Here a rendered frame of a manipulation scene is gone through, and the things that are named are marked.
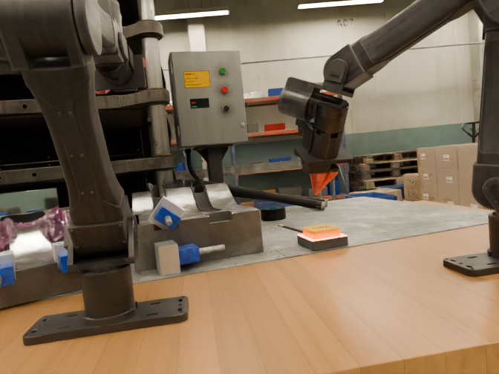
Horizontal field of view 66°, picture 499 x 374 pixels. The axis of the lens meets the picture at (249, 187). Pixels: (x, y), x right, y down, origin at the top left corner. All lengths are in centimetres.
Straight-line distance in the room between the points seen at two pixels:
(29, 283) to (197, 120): 110
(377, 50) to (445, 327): 44
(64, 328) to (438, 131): 831
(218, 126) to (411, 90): 700
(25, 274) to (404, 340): 57
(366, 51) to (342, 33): 750
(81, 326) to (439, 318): 43
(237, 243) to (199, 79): 102
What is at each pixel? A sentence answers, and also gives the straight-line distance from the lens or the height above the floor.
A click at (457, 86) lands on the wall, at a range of 889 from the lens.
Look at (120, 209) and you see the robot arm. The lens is 51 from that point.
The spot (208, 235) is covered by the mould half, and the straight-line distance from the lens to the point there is 79.
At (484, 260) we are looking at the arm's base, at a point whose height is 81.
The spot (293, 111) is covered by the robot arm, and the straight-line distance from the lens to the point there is 75.
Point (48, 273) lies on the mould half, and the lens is 74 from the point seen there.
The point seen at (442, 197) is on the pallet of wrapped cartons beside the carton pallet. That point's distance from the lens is 512.
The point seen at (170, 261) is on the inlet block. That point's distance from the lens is 73.
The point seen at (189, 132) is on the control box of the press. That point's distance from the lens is 165.
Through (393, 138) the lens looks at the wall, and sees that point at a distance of 820.
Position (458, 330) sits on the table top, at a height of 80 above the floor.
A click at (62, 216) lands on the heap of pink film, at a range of 93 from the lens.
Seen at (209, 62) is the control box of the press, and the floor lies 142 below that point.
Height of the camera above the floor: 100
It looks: 4 degrees down
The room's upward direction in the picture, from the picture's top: 6 degrees counter-clockwise
